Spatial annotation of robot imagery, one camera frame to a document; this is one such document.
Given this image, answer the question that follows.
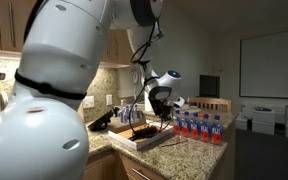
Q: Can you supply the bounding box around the dark flat item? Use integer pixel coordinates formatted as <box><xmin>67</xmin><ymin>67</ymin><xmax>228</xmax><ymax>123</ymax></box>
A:
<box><xmin>254</xmin><ymin>106</ymin><xmax>274</xmax><ymax>113</ymax></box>

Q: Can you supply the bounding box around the white wall phone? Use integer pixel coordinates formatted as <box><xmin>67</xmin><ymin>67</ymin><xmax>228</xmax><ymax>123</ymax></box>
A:
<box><xmin>130</xmin><ymin>67</ymin><xmax>141</xmax><ymax>101</ymax></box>

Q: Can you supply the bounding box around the large black zip tie bundle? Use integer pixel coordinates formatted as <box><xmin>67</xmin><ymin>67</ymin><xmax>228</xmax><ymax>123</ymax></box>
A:
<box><xmin>128</xmin><ymin>123</ymin><xmax>160</xmax><ymax>142</ymax></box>

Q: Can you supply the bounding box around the wooden slatted chair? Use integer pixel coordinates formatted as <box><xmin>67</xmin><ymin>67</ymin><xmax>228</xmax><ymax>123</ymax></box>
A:
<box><xmin>187</xmin><ymin>96</ymin><xmax>234</xmax><ymax>114</ymax></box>

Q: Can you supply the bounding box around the Fiji water bottle blue cap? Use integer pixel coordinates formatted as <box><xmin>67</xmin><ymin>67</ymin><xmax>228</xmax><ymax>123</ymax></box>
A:
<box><xmin>181</xmin><ymin>111</ymin><xmax>191</xmax><ymax>138</ymax></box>
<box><xmin>199</xmin><ymin>113</ymin><xmax>212</xmax><ymax>143</ymax></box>
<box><xmin>211</xmin><ymin>115</ymin><xmax>224</xmax><ymax>146</ymax></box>
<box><xmin>173</xmin><ymin>109</ymin><xmax>182</xmax><ymax>136</ymax></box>
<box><xmin>189</xmin><ymin>112</ymin><xmax>201</xmax><ymax>140</ymax></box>

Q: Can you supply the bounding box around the clear water bottle blue cap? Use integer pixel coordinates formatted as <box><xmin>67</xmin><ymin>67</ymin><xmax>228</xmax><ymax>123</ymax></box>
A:
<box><xmin>131</xmin><ymin>103</ymin><xmax>140</xmax><ymax>123</ymax></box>
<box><xmin>118</xmin><ymin>104</ymin><xmax>132</xmax><ymax>125</ymax></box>

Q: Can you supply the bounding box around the wooden counter base cabinet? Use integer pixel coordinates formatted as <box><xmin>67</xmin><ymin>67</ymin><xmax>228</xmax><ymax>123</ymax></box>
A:
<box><xmin>83</xmin><ymin>149</ymin><xmax>172</xmax><ymax>180</ymax></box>

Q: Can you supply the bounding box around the black monitor screen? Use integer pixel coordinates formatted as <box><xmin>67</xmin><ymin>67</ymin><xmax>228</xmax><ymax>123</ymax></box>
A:
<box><xmin>198</xmin><ymin>74</ymin><xmax>221</xmax><ymax>99</ymax></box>

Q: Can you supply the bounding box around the white wall screen dark frame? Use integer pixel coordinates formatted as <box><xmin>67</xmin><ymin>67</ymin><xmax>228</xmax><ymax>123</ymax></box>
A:
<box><xmin>239</xmin><ymin>28</ymin><xmax>288</xmax><ymax>100</ymax></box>

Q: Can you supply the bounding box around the wooden upper cabinet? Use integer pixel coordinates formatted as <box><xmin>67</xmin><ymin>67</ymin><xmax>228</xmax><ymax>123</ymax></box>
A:
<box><xmin>0</xmin><ymin>0</ymin><xmax>135</xmax><ymax>69</ymax></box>

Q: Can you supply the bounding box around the black velcro strap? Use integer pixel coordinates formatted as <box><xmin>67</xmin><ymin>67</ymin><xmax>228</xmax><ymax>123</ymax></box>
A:
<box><xmin>14</xmin><ymin>69</ymin><xmax>88</xmax><ymax>101</ymax></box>

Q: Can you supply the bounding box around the metal drawer handle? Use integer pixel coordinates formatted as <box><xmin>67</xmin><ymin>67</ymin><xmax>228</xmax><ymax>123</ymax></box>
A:
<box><xmin>131</xmin><ymin>167</ymin><xmax>152</xmax><ymax>180</ymax></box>

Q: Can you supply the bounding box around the metal cabinet door handle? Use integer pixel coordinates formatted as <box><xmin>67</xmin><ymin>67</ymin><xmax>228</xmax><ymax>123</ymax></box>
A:
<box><xmin>8</xmin><ymin>1</ymin><xmax>17</xmax><ymax>48</ymax></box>

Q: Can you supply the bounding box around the cardboard box cover white rim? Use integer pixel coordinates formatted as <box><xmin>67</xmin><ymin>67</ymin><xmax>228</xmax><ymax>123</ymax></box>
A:
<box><xmin>107</xmin><ymin>119</ymin><xmax>175</xmax><ymax>151</ymax></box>

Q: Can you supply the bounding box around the white wall switch plate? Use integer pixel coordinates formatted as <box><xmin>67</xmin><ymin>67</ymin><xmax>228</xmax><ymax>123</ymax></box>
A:
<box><xmin>105</xmin><ymin>94</ymin><xmax>114</xmax><ymax>107</ymax></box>

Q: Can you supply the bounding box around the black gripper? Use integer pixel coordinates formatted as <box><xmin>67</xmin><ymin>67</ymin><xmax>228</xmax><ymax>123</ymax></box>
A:
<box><xmin>149</xmin><ymin>97</ymin><xmax>175</xmax><ymax>122</ymax></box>

